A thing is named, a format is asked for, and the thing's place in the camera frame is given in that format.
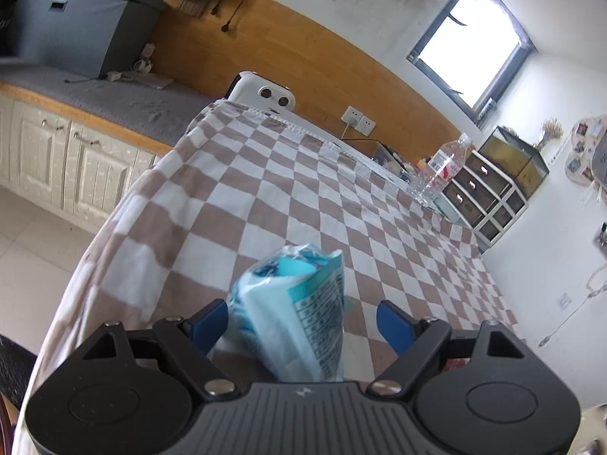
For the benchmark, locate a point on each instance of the white drawer unit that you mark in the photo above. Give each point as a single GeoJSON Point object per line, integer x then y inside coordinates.
{"type": "Point", "coordinates": [488, 199]}

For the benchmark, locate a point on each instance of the clear plastic water bottle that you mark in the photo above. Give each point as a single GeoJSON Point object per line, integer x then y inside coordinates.
{"type": "Point", "coordinates": [441, 166]}

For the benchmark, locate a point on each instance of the glass fish tank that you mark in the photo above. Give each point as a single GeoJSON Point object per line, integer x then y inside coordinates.
{"type": "Point", "coordinates": [514, 159]}

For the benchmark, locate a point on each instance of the brown white checkered tablecloth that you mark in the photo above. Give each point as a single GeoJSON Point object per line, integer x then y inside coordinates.
{"type": "Point", "coordinates": [284, 175]}

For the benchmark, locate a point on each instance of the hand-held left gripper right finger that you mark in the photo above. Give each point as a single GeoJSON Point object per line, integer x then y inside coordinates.
{"type": "Point", "coordinates": [396, 324]}

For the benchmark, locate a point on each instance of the light blue tissue packet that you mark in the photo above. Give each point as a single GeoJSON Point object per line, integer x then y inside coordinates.
{"type": "Point", "coordinates": [294, 322]}

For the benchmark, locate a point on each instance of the white wall socket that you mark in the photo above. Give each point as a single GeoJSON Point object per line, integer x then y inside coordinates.
{"type": "Point", "coordinates": [359, 119]}

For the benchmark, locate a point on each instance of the grey counter mat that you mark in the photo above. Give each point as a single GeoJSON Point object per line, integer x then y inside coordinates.
{"type": "Point", "coordinates": [95, 99]}

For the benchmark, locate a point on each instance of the grey storage box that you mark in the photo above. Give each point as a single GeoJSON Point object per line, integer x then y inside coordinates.
{"type": "Point", "coordinates": [85, 23]}

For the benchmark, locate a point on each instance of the black stool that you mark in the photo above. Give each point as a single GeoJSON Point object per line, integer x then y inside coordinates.
{"type": "Point", "coordinates": [16, 369]}

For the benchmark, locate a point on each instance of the dried flower bunch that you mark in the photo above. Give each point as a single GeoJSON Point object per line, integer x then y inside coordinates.
{"type": "Point", "coordinates": [550, 132]}

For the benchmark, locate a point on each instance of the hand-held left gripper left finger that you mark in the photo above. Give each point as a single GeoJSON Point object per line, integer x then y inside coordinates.
{"type": "Point", "coordinates": [211, 324]}

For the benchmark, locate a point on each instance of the dark framed window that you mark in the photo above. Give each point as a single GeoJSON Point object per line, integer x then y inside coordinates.
{"type": "Point", "coordinates": [474, 42]}

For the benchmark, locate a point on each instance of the white cabinet unit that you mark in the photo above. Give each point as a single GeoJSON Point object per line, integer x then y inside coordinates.
{"type": "Point", "coordinates": [71, 161]}

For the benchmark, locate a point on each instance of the clear plastic box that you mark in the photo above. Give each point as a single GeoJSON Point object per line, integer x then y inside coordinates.
{"type": "Point", "coordinates": [393, 159]}

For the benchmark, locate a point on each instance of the round photo board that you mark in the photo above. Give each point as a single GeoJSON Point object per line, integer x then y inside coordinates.
{"type": "Point", "coordinates": [588, 151]}

